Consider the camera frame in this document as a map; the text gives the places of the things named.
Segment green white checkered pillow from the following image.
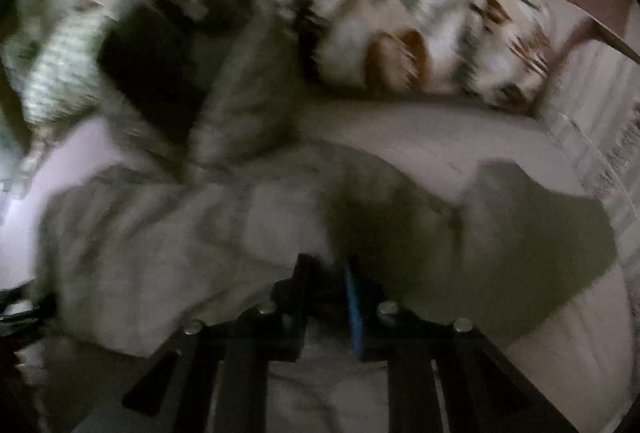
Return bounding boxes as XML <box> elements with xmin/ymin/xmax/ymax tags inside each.
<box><xmin>1</xmin><ymin>8</ymin><xmax>111</xmax><ymax>130</ymax></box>

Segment striped floral cushion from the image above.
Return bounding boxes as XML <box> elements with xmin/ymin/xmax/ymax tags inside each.
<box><xmin>537</xmin><ymin>2</ymin><xmax>640</xmax><ymax>255</ymax></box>

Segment leaf-patterned cream blanket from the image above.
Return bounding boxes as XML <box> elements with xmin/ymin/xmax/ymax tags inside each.
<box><xmin>78</xmin><ymin>0</ymin><xmax>552</xmax><ymax>112</ymax></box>

